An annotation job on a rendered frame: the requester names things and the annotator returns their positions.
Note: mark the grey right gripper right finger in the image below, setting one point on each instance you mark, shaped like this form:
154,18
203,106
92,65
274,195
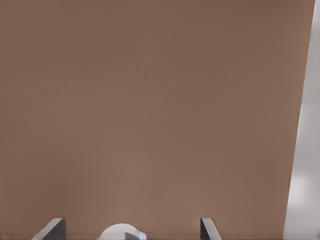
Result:
207,231

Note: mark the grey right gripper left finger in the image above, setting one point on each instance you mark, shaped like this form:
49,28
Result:
56,231

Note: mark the silver frame post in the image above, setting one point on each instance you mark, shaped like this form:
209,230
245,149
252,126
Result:
305,150

